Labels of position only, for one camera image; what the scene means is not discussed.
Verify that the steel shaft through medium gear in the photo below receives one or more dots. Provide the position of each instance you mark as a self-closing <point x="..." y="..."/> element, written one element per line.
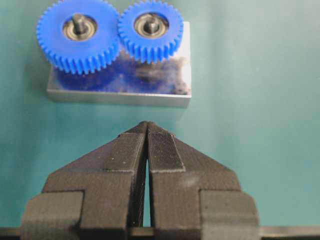
<point x="151" y="27"/>

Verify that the medium blue plastic gear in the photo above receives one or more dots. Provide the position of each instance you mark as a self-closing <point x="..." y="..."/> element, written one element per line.
<point x="156" y="47"/>

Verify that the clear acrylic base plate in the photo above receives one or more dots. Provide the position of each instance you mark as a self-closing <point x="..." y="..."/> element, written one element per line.
<point x="130" y="82"/>

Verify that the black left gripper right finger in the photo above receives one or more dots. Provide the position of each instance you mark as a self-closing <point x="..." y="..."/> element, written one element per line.
<point x="194" y="197"/>

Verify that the steel shaft through large gear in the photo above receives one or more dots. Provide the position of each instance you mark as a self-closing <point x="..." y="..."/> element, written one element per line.
<point x="79" y="23"/>

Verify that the large blue plastic gear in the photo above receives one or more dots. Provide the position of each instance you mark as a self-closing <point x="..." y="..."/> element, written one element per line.
<point x="79" y="56"/>

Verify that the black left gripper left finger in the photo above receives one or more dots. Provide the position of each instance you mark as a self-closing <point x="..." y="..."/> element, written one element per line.
<point x="96" y="197"/>

